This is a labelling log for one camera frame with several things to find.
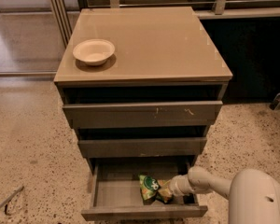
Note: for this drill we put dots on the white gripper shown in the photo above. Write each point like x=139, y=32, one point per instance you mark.
x=176, y=187

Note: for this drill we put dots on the green rice chip bag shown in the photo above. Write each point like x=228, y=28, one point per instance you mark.
x=152, y=189

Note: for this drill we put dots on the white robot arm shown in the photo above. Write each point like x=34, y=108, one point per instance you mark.
x=254, y=196

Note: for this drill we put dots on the middle grey drawer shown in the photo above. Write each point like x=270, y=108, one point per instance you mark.
x=142, y=147

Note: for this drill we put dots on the grey drawer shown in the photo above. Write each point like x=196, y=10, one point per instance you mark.
x=115, y=191
x=142, y=147
x=133, y=115

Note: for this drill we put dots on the bottom grey drawer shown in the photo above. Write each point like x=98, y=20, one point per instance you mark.
x=115, y=191

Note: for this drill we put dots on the top grey drawer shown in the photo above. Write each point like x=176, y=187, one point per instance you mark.
x=133, y=115

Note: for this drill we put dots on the grey drawer cabinet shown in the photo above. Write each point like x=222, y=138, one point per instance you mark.
x=162, y=54

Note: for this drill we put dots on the white paper bowl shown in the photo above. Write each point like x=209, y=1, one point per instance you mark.
x=94, y=52

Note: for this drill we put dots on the grey rod on floor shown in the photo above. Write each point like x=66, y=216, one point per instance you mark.
x=11, y=196

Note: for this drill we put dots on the small dark floor bracket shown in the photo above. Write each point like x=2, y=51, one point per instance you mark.
x=275, y=104

